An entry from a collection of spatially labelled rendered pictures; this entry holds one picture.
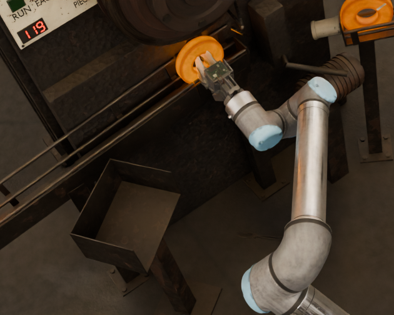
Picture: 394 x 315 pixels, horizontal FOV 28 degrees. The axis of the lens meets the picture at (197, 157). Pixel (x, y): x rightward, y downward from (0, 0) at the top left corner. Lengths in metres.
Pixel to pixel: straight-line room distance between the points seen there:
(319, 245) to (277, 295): 0.16
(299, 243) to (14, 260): 1.55
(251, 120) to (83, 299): 1.07
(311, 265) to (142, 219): 0.62
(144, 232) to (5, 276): 0.98
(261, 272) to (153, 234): 0.45
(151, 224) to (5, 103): 1.56
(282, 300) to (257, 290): 0.07
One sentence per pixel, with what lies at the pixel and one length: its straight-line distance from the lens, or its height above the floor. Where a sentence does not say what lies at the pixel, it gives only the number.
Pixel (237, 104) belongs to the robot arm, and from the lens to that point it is 2.25.
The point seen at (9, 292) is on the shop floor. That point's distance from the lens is 3.09.
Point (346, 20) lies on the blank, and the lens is 2.50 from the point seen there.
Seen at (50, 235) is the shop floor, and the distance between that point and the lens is 3.14.
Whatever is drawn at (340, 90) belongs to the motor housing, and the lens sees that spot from 2.59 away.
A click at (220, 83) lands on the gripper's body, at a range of 2.29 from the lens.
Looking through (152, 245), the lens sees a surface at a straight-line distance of 2.25.
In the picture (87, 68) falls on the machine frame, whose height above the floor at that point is 0.87.
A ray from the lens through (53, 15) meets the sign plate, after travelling 2.20.
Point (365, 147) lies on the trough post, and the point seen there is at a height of 0.01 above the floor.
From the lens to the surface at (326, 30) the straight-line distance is 2.51.
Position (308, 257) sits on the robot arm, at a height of 0.82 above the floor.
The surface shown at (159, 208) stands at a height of 0.60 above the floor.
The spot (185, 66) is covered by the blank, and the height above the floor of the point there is 0.77.
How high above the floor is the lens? 2.45
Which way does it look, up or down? 51 degrees down
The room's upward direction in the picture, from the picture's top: 22 degrees counter-clockwise
